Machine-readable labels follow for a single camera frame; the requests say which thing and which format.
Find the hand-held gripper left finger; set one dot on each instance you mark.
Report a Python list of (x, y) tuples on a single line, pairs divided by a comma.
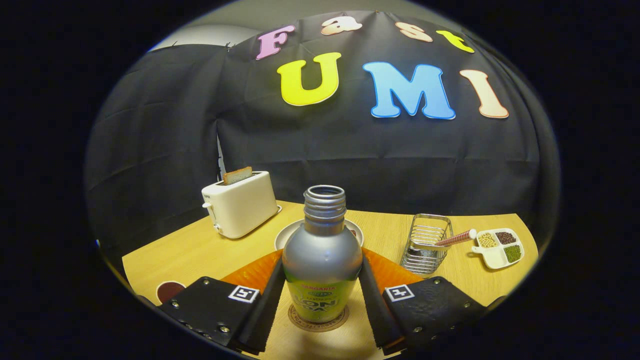
[(265, 310)]

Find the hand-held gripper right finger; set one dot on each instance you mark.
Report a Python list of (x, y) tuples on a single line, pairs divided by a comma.
[(375, 310)]

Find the round brown cork coaster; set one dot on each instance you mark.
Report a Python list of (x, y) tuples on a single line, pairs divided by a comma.
[(295, 320)]

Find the silver bottle with green label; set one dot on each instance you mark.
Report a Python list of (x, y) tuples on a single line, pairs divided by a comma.
[(322, 260)]

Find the cream cup with red inside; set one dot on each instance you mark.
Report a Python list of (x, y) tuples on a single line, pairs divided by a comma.
[(170, 291)]

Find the white oval plate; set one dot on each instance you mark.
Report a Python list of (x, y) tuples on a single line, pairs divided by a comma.
[(287, 235)]

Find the wooden table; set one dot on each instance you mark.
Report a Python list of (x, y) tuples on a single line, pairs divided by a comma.
[(200, 255)]

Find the cream toaster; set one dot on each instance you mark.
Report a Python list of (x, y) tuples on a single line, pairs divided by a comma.
[(242, 205)]

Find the pink striped stick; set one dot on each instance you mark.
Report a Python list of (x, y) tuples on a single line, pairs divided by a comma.
[(457, 237)]

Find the white divided dish of grains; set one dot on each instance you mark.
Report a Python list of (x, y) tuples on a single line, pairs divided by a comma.
[(495, 255)]

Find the brown toast slice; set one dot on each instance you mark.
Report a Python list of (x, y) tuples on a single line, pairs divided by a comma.
[(237, 175)]

